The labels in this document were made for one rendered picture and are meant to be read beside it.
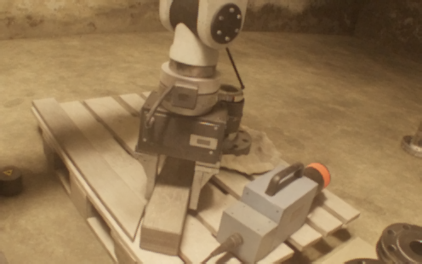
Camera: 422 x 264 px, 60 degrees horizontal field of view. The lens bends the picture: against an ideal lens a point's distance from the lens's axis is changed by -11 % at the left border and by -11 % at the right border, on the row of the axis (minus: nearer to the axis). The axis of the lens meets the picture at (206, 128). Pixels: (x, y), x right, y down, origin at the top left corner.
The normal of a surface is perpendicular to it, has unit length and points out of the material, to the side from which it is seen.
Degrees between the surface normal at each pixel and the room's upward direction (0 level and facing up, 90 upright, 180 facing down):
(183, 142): 90
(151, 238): 90
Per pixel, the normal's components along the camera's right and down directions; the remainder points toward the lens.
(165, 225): 0.16, -0.89
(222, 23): 0.69, 0.41
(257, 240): -0.66, 0.22
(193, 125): -0.09, 0.42
